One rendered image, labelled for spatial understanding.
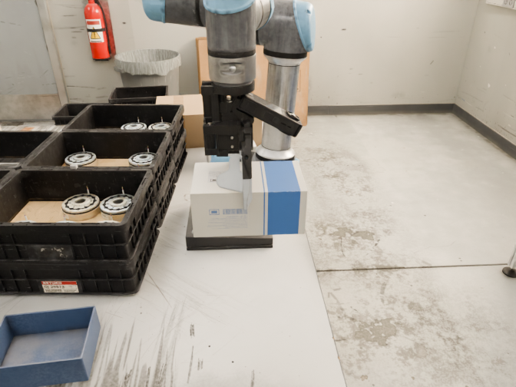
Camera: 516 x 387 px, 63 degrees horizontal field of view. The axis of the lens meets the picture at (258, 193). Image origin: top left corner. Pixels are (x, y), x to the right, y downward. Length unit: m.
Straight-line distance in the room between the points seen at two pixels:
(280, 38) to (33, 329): 0.91
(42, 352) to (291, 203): 0.68
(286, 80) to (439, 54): 3.66
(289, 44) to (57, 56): 3.61
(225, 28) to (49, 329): 0.81
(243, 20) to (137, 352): 0.75
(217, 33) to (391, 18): 3.87
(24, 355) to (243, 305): 0.51
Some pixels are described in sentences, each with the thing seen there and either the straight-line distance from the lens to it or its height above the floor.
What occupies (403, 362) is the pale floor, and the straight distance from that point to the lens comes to 1.99.
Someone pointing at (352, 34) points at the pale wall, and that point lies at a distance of 4.38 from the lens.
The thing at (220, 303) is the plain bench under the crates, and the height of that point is 0.70.
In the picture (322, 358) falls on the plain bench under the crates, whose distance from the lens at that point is 1.02.
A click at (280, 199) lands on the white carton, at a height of 1.12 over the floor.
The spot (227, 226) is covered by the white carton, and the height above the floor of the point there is 1.07.
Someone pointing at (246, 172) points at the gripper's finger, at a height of 1.17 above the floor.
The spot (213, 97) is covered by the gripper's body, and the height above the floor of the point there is 1.29.
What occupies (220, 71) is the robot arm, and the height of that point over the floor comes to 1.33.
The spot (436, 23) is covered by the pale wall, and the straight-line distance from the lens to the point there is 4.64.
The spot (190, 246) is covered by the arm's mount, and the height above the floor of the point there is 0.71.
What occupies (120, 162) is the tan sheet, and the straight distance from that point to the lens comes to 1.59.
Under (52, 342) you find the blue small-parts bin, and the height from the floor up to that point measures 0.70.
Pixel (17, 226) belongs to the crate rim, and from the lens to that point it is 1.14.
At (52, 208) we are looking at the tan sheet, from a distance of 1.38.
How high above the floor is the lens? 1.49
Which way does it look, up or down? 30 degrees down
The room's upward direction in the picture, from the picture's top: straight up
